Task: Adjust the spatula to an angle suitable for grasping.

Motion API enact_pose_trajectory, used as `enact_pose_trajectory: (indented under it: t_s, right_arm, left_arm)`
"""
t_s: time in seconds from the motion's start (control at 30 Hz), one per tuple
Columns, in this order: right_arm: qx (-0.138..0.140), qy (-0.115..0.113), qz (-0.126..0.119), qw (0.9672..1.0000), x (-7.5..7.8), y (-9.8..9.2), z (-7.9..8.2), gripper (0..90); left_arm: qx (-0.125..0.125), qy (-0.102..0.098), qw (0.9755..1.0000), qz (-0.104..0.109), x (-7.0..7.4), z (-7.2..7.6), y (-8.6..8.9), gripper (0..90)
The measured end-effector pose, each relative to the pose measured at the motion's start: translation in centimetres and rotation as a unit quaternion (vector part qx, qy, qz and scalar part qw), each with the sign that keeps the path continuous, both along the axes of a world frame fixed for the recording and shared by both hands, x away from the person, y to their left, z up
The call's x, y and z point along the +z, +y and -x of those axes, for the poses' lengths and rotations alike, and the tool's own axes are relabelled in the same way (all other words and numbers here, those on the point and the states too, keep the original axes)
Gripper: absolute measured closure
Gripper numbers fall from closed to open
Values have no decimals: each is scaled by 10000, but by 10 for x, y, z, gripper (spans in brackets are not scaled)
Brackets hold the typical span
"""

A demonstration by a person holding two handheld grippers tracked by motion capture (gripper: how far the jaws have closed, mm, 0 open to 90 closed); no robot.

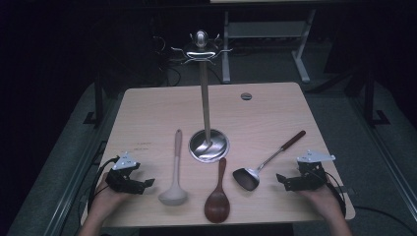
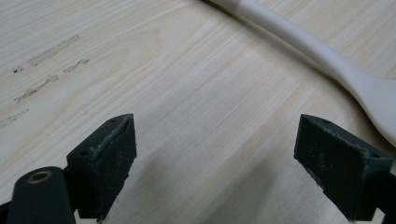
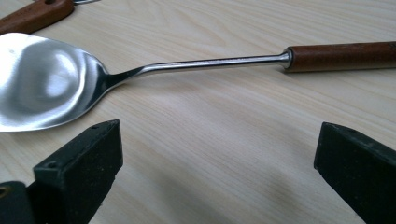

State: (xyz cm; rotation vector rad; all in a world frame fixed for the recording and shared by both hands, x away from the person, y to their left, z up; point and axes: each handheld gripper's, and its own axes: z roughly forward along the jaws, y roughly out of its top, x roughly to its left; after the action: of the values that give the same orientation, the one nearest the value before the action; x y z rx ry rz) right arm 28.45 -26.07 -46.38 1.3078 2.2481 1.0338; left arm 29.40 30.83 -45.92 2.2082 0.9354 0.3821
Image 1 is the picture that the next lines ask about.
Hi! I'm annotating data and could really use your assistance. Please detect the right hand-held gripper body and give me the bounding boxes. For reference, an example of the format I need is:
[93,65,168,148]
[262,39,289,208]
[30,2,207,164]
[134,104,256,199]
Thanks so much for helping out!
[283,149,336,192]

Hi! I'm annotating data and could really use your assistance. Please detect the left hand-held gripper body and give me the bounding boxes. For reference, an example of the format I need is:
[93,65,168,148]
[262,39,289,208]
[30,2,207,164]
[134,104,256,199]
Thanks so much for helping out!
[105,151,148,196]

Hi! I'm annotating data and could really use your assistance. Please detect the beige ladle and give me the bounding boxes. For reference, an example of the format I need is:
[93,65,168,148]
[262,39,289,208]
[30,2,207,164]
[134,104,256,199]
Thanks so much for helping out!
[157,128,189,207]

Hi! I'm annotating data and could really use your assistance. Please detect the steel spatula with brown handle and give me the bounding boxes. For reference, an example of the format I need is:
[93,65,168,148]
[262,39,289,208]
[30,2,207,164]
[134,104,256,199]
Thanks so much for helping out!
[232,130,307,193]

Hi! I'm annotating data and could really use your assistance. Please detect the brown wooden spoon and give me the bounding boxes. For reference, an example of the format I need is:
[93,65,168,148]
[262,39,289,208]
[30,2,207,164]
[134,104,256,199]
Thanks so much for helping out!
[204,156,231,224]

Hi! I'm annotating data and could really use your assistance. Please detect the steel utensil stand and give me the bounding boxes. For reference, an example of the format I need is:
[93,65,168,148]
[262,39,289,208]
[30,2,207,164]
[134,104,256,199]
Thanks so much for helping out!
[170,29,234,164]

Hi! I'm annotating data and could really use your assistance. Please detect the person's left hand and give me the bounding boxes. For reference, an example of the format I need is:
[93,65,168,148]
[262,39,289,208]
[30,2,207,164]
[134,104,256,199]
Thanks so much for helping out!
[89,172,133,221]

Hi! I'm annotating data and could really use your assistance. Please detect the person's right hand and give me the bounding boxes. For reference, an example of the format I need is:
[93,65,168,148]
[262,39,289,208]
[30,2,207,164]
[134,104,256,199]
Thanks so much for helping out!
[299,182,345,224]

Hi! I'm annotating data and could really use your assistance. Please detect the grey tape strip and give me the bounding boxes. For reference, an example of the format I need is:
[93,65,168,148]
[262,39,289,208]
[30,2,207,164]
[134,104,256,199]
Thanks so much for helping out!
[337,185,357,196]

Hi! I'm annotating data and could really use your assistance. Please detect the black metal stand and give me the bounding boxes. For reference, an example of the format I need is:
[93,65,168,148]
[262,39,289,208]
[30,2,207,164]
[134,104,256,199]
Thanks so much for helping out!
[361,70,391,128]
[83,72,106,128]

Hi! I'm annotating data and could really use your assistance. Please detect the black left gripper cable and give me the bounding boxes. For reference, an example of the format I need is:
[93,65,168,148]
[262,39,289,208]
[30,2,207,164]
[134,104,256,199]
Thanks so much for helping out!
[87,156,121,214]

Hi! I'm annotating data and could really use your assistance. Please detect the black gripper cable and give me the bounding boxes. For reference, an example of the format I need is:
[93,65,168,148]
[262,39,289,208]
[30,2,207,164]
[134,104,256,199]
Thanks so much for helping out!
[87,156,121,214]
[323,170,348,218]

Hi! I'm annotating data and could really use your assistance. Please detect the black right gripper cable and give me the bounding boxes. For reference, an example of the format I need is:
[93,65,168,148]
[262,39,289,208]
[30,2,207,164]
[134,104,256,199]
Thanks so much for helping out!
[323,170,348,218]

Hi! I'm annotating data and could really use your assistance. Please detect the metal floor rail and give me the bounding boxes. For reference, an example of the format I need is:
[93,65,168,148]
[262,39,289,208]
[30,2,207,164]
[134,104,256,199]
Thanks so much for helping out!
[43,94,114,236]
[348,94,417,214]

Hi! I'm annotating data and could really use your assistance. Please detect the black floor cable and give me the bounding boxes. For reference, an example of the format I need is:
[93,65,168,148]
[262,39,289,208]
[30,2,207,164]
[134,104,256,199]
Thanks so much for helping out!
[353,205,417,236]

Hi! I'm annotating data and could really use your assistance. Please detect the white desk frame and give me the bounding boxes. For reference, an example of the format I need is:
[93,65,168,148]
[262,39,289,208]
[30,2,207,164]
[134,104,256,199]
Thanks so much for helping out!
[220,9,318,85]

